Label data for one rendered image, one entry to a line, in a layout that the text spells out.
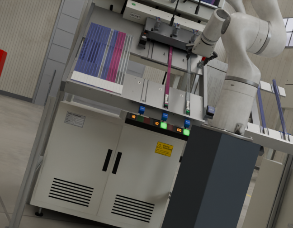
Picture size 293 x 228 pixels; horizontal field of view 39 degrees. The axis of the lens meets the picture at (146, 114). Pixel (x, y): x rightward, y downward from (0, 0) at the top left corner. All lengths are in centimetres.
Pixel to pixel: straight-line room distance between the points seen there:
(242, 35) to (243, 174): 47
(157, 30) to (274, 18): 92
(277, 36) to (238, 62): 16
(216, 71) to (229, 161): 624
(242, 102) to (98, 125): 98
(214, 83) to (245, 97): 616
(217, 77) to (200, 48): 559
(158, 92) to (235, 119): 66
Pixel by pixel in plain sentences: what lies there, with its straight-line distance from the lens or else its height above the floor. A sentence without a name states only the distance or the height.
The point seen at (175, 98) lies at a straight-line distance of 204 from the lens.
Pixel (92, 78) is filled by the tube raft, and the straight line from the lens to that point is 195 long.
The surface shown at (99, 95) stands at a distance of 190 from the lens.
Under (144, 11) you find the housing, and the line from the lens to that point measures 241.
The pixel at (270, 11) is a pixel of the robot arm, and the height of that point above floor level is 116.
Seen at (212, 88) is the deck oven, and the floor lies 143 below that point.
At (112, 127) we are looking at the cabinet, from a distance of 222.
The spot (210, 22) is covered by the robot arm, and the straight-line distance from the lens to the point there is 196.
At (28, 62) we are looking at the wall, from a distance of 1228.
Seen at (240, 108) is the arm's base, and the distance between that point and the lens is 146.
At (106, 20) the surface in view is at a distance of 238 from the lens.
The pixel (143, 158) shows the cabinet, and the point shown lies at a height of 45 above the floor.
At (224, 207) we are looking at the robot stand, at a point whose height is 46.
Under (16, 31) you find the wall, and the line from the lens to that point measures 1224.
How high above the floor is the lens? 70
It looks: level
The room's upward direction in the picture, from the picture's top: 17 degrees clockwise
